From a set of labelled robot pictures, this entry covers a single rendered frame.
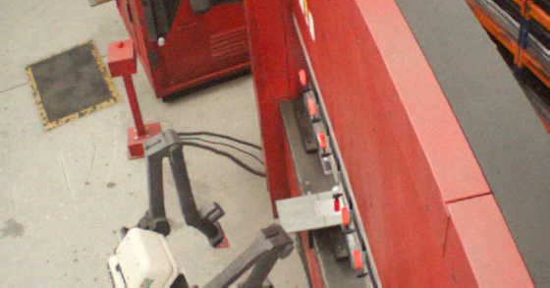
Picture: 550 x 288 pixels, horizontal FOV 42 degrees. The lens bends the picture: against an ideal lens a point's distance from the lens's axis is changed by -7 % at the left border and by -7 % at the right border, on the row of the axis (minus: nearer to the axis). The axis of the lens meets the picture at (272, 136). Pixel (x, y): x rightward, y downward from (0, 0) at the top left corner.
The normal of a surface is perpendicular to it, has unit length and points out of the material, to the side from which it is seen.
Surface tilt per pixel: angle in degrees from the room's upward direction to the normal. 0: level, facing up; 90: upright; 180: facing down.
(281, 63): 90
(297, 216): 0
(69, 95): 0
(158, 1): 90
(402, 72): 0
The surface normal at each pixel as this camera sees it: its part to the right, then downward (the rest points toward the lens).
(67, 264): -0.08, -0.72
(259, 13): 0.16, 0.67
